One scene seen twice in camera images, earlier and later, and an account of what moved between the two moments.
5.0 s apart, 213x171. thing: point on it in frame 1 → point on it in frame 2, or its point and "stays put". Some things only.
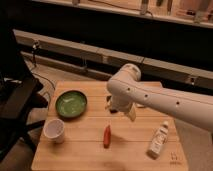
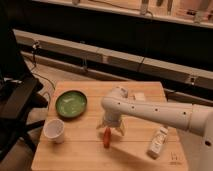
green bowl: (71, 104) stays put
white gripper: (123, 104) → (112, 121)
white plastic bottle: (159, 141) stays put
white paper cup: (54, 131) stays put
